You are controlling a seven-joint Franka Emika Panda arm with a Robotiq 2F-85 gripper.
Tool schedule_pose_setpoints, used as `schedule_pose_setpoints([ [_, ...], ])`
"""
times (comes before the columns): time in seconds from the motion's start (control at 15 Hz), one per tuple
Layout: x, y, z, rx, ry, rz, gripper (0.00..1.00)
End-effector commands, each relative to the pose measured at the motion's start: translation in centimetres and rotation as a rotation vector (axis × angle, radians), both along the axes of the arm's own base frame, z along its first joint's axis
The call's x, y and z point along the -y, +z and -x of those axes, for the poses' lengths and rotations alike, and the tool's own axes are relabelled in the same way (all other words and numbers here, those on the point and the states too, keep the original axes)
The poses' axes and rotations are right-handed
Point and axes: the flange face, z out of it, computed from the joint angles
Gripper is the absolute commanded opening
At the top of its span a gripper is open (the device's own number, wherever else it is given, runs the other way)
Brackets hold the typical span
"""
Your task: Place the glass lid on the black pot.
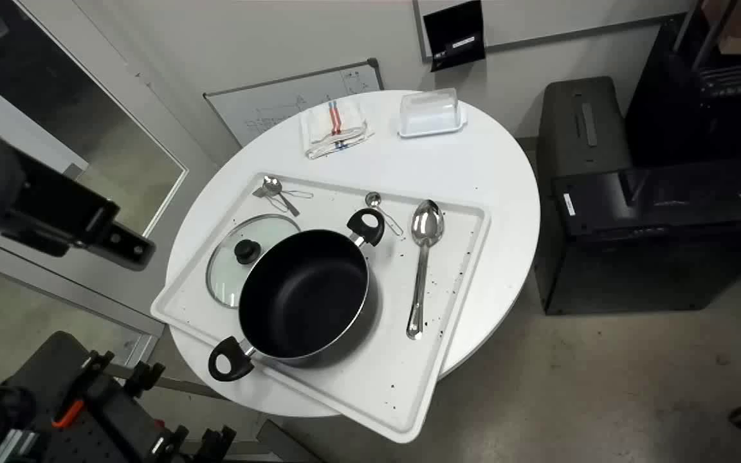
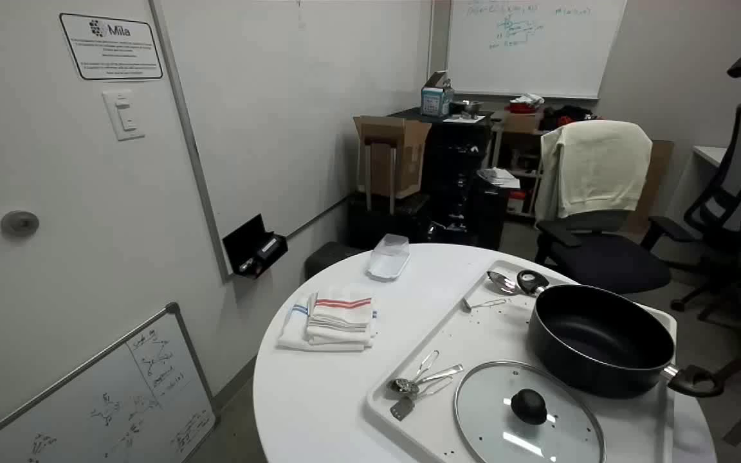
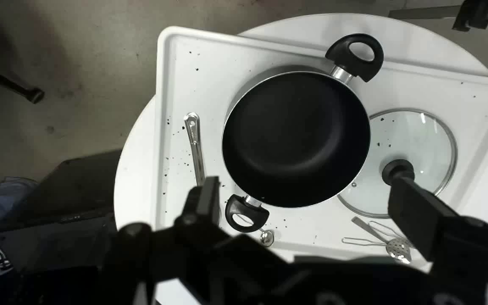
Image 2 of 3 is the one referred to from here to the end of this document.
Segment glass pot lid black knob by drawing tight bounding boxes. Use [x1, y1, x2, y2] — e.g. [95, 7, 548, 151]
[452, 357, 607, 463]

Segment cream cloth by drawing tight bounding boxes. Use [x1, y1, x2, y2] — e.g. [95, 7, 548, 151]
[534, 118, 657, 223]

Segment black bag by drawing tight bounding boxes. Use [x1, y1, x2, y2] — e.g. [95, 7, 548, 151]
[538, 104, 598, 135]

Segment whiteboard with green writing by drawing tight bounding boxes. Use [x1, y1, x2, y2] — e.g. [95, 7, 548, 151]
[445, 0, 634, 104]

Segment red item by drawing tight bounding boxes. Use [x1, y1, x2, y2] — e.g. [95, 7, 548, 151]
[506, 99, 545, 115]

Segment wooden shelf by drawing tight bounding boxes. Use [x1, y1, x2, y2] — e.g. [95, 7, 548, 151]
[486, 105, 554, 221]

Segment black office chair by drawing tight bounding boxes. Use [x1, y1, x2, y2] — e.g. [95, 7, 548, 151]
[534, 118, 700, 295]

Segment white papers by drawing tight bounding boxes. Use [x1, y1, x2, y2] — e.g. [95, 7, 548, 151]
[476, 164, 522, 190]

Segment black cabinet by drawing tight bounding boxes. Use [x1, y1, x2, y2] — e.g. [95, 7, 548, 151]
[421, 112, 511, 252]

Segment blue tissue box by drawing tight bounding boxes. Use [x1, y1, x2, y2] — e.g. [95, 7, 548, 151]
[417, 69, 459, 122]

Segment brown cardboard box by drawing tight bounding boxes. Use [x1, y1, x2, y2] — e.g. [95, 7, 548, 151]
[350, 113, 435, 203]

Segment black storage case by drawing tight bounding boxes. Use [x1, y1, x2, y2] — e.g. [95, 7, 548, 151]
[342, 190, 434, 252]

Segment clear plastic container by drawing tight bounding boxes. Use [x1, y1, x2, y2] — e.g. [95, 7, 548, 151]
[365, 232, 416, 284]

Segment metal kitchen hand tool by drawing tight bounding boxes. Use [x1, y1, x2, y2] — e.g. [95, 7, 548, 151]
[390, 357, 470, 423]

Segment folded white cloth red stripes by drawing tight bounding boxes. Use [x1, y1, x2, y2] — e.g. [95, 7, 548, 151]
[304, 292, 378, 335]

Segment black marker holder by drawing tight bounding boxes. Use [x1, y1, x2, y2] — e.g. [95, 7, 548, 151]
[223, 212, 291, 280]

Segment small whiteboard with drawings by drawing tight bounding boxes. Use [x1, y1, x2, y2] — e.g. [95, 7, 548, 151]
[0, 301, 219, 463]

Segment large wall whiteboard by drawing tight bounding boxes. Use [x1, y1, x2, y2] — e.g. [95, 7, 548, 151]
[148, 0, 437, 280]

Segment white light switch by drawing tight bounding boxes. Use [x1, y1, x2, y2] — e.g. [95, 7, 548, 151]
[102, 88, 148, 145]

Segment white wall sign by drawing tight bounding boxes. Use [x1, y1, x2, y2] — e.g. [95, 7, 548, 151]
[57, 11, 167, 82]

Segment round grey wall knob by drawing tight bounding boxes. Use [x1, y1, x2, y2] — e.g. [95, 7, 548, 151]
[0, 209, 44, 243]

